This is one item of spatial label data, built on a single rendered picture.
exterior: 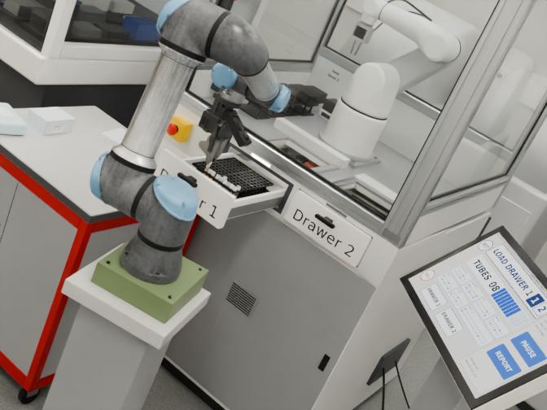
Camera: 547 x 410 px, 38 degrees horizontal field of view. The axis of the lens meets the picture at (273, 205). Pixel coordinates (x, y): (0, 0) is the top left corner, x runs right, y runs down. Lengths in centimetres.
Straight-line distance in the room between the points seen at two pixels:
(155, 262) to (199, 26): 56
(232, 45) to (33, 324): 116
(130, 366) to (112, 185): 45
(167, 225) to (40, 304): 75
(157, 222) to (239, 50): 44
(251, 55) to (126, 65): 139
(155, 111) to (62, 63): 111
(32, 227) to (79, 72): 77
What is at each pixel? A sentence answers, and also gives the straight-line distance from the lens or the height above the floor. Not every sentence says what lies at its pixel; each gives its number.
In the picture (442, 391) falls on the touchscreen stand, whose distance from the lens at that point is 209.
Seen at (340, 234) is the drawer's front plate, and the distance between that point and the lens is 245.
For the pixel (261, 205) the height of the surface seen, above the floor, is 86.
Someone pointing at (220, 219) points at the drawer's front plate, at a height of 85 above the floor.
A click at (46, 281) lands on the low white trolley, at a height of 47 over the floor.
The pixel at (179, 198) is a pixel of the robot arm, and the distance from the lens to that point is 184.
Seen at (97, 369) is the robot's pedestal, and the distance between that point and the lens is 206.
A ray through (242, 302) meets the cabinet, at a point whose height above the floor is 47.
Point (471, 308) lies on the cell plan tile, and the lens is 199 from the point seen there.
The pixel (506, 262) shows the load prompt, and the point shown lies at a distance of 207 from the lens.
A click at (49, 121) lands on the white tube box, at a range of 262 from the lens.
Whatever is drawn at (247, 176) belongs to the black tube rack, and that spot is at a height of 90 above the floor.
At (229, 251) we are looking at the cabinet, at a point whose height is 59.
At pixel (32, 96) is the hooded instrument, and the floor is 72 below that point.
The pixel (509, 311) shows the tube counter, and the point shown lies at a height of 111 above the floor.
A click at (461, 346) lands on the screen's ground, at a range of 191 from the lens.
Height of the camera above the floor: 180
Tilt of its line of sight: 22 degrees down
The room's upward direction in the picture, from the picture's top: 24 degrees clockwise
